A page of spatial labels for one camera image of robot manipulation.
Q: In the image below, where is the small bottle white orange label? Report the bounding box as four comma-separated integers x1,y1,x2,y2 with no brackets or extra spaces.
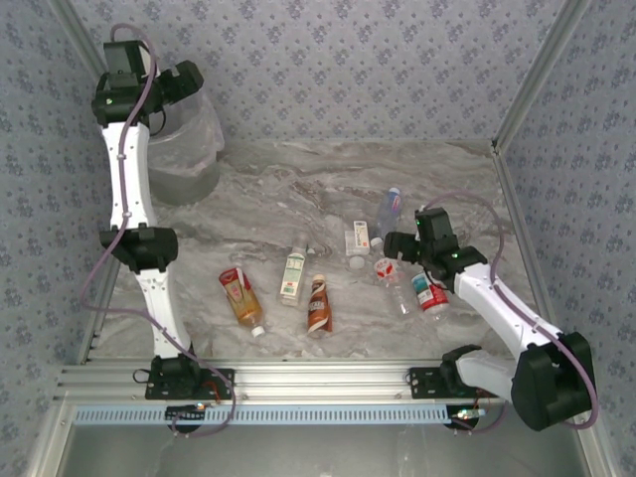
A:
344,220,373,270

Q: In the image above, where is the brown chocolate drink bottle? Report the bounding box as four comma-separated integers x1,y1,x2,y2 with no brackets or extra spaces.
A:
306,273,334,340

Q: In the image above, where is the aluminium mounting rail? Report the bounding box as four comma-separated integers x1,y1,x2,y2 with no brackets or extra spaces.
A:
53,358,516,404

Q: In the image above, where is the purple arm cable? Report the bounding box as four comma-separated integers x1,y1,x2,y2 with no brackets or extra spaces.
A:
424,192,598,436
79,23,238,439

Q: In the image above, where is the clear bottle red teal label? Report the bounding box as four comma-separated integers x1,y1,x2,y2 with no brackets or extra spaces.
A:
409,270,451,323

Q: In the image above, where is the clear bottle blue cap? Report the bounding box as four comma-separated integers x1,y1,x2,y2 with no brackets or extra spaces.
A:
372,186,403,242

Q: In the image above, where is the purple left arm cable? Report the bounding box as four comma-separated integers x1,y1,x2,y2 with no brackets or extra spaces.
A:
79,23,238,439

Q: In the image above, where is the white slotted cable duct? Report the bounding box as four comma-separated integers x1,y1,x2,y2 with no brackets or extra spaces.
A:
73,403,454,427

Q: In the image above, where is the aluminium corner post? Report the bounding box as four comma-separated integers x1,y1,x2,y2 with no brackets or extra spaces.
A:
48,0,111,80
490,0,593,150

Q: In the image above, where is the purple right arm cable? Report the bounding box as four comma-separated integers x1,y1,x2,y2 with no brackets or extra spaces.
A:
424,192,598,436

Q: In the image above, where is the clear bottle green white label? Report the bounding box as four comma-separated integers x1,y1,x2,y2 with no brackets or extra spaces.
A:
278,236,310,307

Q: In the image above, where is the clear plastic bin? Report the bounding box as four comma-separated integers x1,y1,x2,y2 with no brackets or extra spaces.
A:
143,88,227,207

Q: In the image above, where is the amber tea bottle red label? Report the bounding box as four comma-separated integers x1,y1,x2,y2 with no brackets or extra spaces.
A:
218,266,267,339

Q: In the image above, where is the small circuit board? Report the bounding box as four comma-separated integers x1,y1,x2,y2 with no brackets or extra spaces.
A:
165,404,209,433
448,405,487,432

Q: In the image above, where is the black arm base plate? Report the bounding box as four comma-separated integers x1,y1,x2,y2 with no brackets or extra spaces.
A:
407,366,501,399
144,366,236,401

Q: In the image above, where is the clear bottle red white label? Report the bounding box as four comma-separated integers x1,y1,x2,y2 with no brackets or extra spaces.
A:
372,237,414,318

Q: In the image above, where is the grey metal lower panel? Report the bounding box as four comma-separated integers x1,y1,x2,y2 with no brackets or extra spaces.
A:
27,400,615,477

